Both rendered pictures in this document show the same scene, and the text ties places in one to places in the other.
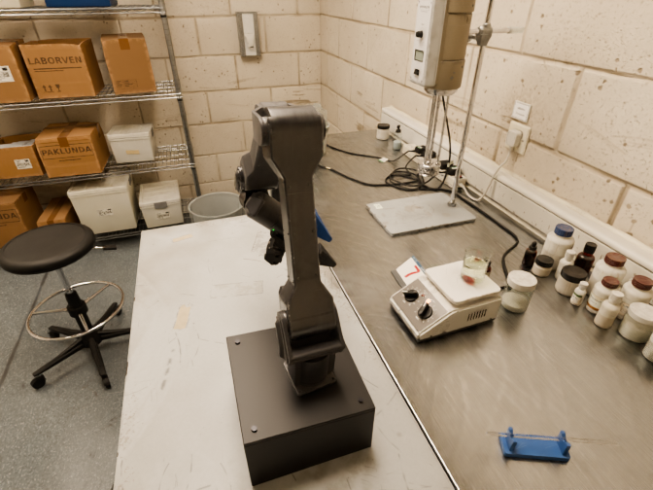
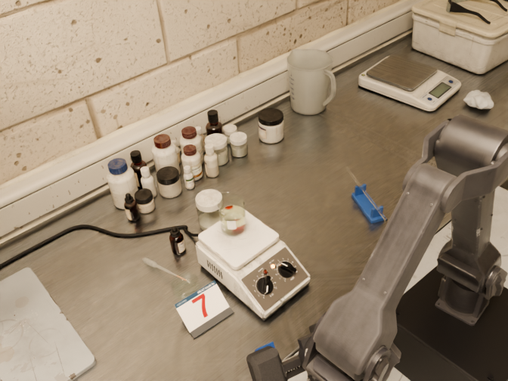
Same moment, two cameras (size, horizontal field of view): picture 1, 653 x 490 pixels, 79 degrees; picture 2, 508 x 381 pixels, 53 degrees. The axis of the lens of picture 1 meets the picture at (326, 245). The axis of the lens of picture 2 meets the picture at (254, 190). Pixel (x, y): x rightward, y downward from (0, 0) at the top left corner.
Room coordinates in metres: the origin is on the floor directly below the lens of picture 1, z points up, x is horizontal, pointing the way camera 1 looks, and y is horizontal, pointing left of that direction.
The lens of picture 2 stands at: (0.89, 0.38, 1.71)
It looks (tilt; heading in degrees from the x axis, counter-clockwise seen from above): 41 degrees down; 250
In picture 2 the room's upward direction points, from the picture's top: 4 degrees counter-clockwise
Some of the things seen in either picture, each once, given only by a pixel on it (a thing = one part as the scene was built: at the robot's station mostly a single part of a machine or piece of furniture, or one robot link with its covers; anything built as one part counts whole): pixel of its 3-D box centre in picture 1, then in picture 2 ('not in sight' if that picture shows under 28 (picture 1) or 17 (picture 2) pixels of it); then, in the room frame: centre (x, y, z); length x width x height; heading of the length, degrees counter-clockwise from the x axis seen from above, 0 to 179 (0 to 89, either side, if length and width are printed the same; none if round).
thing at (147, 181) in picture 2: (566, 264); (147, 181); (0.79, -0.60, 0.94); 0.03 x 0.03 x 0.08
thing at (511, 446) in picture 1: (535, 442); (368, 202); (0.35, -0.33, 0.92); 0.10 x 0.03 x 0.04; 85
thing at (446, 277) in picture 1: (462, 280); (238, 236); (0.68, -0.29, 0.98); 0.12 x 0.12 x 0.01; 20
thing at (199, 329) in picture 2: (409, 273); (204, 308); (0.78, -0.21, 0.92); 0.09 x 0.06 x 0.04; 15
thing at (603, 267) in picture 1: (606, 275); (165, 156); (0.73, -0.66, 0.95); 0.06 x 0.06 x 0.11
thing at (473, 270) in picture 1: (476, 264); (231, 214); (0.68, -0.32, 1.02); 0.06 x 0.05 x 0.08; 92
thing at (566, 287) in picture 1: (570, 280); (168, 182); (0.74, -0.59, 0.93); 0.05 x 0.05 x 0.06
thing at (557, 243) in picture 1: (558, 246); (122, 182); (0.85, -0.60, 0.96); 0.06 x 0.06 x 0.11
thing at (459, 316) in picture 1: (448, 298); (248, 258); (0.67, -0.27, 0.94); 0.22 x 0.13 x 0.08; 110
